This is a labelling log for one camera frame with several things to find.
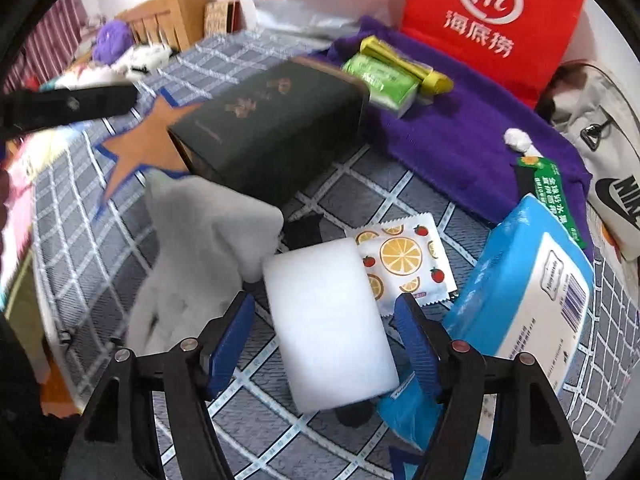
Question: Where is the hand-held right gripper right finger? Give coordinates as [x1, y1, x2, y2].
[392, 292, 586, 480]

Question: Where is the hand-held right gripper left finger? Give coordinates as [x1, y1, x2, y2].
[60, 291, 257, 480]

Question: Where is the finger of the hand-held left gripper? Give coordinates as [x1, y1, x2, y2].
[0, 84, 140, 143]

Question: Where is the white foam block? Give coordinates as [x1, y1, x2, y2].
[262, 239, 401, 413]

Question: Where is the white cloth glove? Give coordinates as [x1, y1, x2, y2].
[125, 169, 285, 356]

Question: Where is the green paper packet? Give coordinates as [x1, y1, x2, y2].
[517, 155, 593, 251]

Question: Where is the white tissue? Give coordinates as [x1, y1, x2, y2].
[504, 128, 536, 153]

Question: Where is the yellow plastic item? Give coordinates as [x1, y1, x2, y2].
[360, 36, 453, 96]

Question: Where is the green tissue packet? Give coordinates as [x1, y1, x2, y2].
[341, 52, 421, 118]

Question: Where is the red striped curtain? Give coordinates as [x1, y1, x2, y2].
[0, 0, 83, 91]

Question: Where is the purple plush toy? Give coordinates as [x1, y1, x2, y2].
[94, 20, 135, 63]

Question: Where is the white spotted pillow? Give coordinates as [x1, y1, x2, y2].
[112, 42, 173, 78]

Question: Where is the fruit print packet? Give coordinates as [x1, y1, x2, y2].
[345, 212, 456, 317]

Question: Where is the blue tissue pack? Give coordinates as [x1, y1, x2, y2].
[377, 192, 596, 480]

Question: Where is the colourful quilt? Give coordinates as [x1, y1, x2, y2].
[0, 125, 41, 286]

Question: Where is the wooden headboard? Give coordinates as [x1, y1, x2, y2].
[114, 0, 216, 53]

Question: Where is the grey checkered blanket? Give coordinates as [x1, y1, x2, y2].
[30, 27, 640, 480]

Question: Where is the dark tea box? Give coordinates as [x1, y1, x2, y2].
[167, 57, 371, 206]

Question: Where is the purple towel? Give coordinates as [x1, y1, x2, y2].
[310, 15, 596, 261]

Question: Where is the red paper bag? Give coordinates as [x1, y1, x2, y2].
[399, 0, 586, 108]

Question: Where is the grey waist bag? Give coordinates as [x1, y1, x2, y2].
[535, 60, 640, 261]

